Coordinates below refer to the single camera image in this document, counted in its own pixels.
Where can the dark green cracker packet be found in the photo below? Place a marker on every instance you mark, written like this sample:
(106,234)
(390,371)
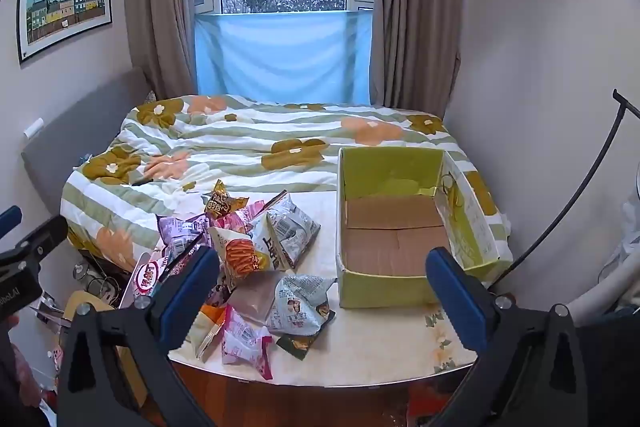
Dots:
(297,344)

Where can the silver barcode chips bag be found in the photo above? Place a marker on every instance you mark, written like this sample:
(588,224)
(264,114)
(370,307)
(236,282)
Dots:
(295,227)

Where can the purple snack packet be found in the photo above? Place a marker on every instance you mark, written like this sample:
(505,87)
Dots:
(182,232)

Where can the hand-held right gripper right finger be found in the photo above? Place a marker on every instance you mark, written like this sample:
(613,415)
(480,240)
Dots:
(457,299)

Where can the small pink snack packet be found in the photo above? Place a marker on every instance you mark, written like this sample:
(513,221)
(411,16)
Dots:
(245,337)

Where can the floral striped blanket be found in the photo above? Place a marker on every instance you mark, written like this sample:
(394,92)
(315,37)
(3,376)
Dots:
(250,147)

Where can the orange yellow snack packet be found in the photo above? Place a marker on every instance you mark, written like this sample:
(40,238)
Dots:
(210,322)

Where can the orange fries snack bag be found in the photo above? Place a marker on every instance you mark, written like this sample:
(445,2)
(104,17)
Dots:
(235,257)

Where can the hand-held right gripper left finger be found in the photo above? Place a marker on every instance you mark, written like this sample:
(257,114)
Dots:
(192,289)

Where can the grey-blue cartoon face packet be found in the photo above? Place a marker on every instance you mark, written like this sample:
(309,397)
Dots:
(300,302)

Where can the person's left hand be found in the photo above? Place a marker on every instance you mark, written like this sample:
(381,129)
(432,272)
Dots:
(20,372)

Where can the red label snack packet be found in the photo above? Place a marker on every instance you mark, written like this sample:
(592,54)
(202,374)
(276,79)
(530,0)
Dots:
(147,279)

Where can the pale frosted snack packet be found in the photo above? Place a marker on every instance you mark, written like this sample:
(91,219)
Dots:
(252,299)

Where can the white wall socket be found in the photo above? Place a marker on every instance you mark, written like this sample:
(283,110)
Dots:
(33,128)

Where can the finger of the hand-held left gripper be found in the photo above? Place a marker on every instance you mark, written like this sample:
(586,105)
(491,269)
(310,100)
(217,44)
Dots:
(40,239)
(10,219)

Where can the light blue cloth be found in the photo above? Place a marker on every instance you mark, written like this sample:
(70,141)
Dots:
(280,57)

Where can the framed wall picture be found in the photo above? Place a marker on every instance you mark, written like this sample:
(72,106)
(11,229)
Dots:
(65,7)

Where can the brown star snack packet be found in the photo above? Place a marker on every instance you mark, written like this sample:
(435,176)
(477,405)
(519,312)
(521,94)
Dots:
(222,204)

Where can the grey headboard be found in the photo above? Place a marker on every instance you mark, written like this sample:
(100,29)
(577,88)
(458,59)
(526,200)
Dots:
(75,122)

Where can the green cardboard box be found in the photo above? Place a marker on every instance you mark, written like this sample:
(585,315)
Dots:
(395,232)

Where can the glass jar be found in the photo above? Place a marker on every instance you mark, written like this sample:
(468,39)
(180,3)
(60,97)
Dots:
(82,272)

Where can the brown curtain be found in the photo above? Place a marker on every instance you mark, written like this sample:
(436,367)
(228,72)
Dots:
(160,7)
(420,7)

